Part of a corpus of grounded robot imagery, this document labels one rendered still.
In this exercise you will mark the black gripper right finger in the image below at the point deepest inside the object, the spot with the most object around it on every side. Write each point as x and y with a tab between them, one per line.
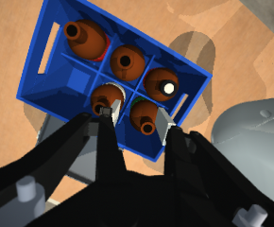
194	164

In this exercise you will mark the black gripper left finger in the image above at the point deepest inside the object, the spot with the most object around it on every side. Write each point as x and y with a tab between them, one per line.
27	183

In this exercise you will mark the blue plastic crate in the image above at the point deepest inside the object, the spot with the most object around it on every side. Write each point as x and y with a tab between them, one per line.
62	89

